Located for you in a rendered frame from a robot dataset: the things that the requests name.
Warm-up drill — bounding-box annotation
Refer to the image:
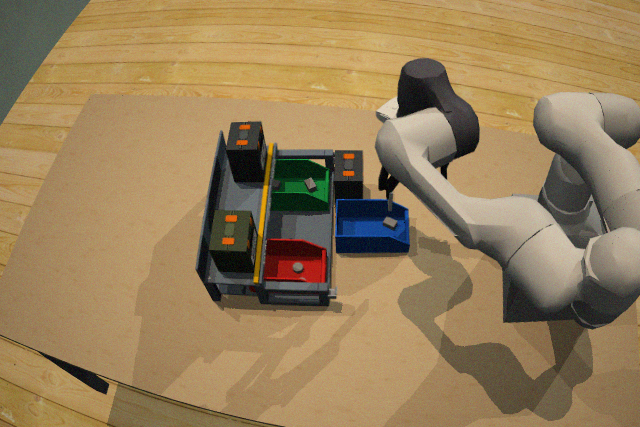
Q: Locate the blue bin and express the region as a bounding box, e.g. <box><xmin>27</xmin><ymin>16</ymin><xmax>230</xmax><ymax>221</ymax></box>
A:
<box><xmin>335</xmin><ymin>199</ymin><xmax>410</xmax><ymax>253</ymax></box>

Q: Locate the red open bin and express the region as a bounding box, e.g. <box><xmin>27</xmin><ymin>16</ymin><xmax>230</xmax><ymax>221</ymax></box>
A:
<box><xmin>264</xmin><ymin>239</ymin><xmax>327</xmax><ymax>283</ymax></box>

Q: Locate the dark grey metal shelf rack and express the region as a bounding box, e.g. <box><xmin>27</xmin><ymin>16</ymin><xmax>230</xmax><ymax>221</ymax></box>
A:
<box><xmin>195</xmin><ymin>130</ymin><xmax>337</xmax><ymax>306</ymax></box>

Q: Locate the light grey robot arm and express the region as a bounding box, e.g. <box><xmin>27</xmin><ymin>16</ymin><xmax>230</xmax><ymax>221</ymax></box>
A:
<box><xmin>375</xmin><ymin>58</ymin><xmax>640</xmax><ymax>330</ymax></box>

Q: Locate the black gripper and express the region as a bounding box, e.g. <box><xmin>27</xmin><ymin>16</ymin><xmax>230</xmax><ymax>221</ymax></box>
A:
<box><xmin>378</xmin><ymin>163</ymin><xmax>449</xmax><ymax>211</ymax></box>

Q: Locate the green open bin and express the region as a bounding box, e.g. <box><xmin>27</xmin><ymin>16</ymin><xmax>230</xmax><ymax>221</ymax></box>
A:
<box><xmin>270</xmin><ymin>159</ymin><xmax>330</xmax><ymax>211</ymax></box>

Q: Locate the yellow flat bar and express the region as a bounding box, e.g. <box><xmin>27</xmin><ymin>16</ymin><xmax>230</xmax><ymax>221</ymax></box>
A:
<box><xmin>253</xmin><ymin>143</ymin><xmax>274</xmax><ymax>284</ymax></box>

